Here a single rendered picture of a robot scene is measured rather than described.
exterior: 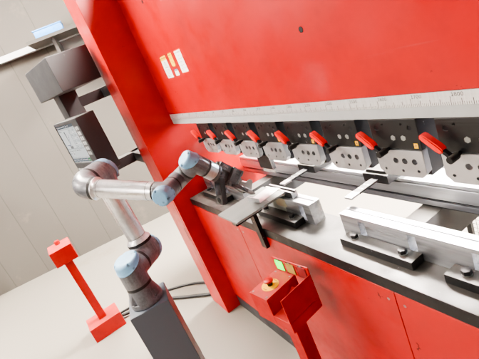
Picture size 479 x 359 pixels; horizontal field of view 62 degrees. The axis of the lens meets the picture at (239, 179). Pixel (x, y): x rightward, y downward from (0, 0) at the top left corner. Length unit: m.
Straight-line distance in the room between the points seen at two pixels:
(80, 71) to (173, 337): 1.55
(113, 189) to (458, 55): 1.22
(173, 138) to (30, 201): 3.01
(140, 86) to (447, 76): 1.82
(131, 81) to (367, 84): 1.60
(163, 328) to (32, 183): 3.53
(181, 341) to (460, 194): 1.30
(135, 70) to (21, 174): 2.98
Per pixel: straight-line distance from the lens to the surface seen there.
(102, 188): 1.65
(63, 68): 2.52
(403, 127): 1.09
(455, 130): 1.01
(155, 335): 1.93
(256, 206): 1.72
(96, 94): 2.95
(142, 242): 1.88
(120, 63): 2.43
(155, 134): 2.46
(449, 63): 0.96
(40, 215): 5.25
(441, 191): 1.52
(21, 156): 5.13
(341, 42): 1.12
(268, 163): 1.76
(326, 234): 1.59
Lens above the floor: 1.67
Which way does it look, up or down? 19 degrees down
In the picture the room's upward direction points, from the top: 23 degrees counter-clockwise
